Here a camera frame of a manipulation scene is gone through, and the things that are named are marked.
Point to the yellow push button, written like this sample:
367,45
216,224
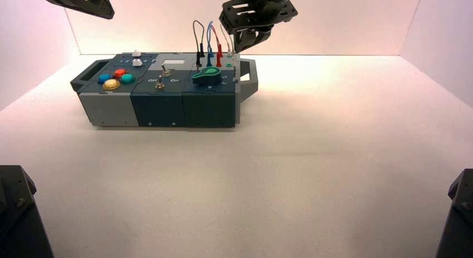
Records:
111,84

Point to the metal toggle switch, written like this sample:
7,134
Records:
160,85
166,73

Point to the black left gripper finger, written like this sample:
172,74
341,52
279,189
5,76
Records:
99,6

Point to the teal push button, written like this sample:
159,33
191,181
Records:
127,78

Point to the green rotary knob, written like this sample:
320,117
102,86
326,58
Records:
208,76

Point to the white display window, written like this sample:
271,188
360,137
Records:
173,62

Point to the white slider knob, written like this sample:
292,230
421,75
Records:
136,53
137,63

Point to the grey and teal control box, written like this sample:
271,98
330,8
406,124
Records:
159,108

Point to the red push button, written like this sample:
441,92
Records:
119,73

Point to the blue push button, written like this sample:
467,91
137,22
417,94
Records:
104,78

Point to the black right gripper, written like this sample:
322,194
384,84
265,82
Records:
266,11

